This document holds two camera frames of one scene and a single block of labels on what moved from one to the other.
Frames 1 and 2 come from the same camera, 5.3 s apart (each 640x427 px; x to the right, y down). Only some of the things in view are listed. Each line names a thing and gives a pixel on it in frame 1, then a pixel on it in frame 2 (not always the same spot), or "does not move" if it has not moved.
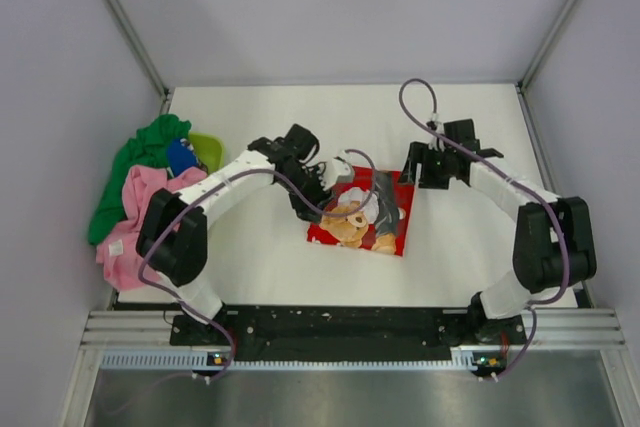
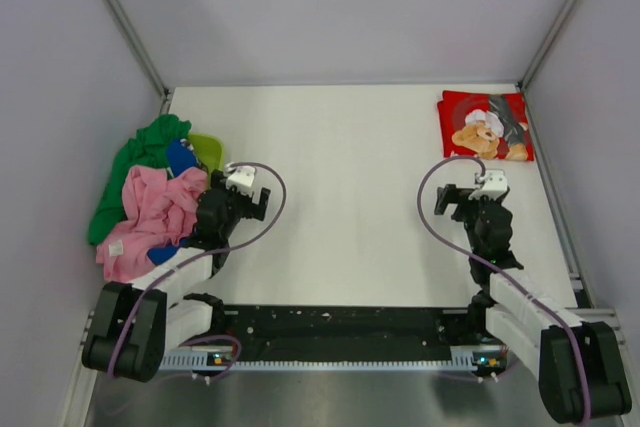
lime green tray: (210, 150) does not move
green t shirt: (145, 147) does not move
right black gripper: (421, 154) → (452, 194)
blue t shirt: (180, 157) does not move
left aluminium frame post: (136, 39) does not move
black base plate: (356, 334) does not move
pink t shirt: (143, 185) does not move
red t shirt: (382, 227) → (493, 125)
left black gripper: (305, 210) → (252, 210)
